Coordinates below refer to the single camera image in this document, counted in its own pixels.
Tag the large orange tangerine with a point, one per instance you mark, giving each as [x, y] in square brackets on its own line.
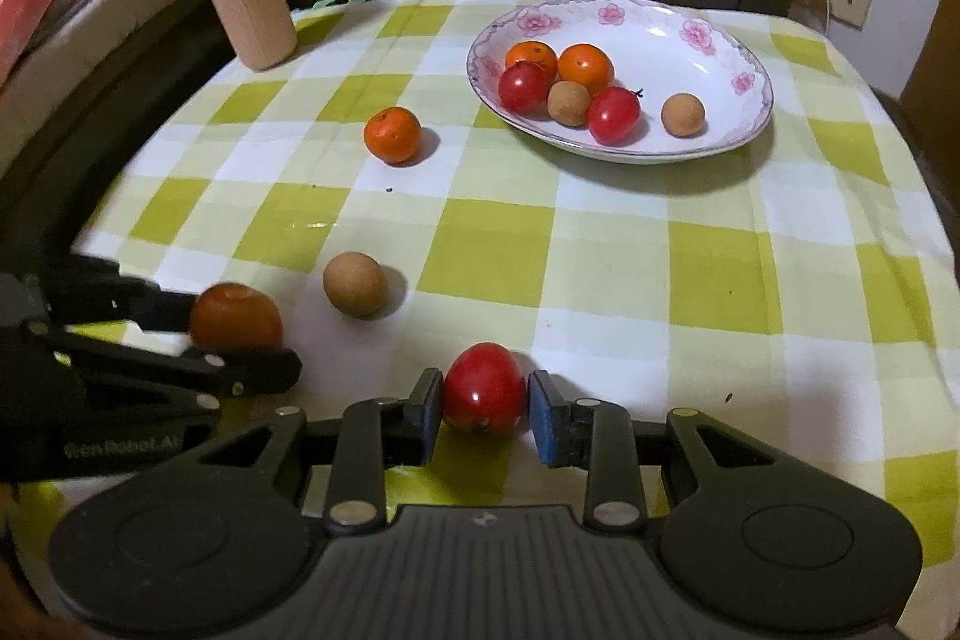
[585, 66]

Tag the large red tomato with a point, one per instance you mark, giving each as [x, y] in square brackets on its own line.
[236, 317]

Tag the small orange tangerine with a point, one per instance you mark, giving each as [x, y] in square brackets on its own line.
[532, 54]

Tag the small red tomato dark stem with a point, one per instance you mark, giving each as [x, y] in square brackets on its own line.
[523, 89]

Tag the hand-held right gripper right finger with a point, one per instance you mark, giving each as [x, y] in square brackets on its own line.
[540, 419]

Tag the medium red tomato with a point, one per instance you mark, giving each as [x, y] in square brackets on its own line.
[484, 385]

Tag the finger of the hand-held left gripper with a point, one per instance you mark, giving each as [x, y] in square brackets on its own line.
[150, 306]
[262, 366]

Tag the beige wall socket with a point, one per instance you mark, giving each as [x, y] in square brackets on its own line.
[851, 0]

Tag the green checked tablecloth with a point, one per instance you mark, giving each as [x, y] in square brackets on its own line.
[637, 280]

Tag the orange tangerine with green stem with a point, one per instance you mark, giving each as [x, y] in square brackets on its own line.
[392, 135]

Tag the red tomato with green calyx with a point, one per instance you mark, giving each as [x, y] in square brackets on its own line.
[613, 117]

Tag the white floral plate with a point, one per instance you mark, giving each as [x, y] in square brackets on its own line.
[675, 55]

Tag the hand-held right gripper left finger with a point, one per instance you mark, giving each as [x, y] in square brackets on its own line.
[431, 411]

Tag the brown longan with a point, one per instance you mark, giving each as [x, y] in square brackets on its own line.
[568, 104]
[683, 114]
[355, 284]

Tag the brown wooden board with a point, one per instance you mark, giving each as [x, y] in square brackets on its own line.
[934, 85]

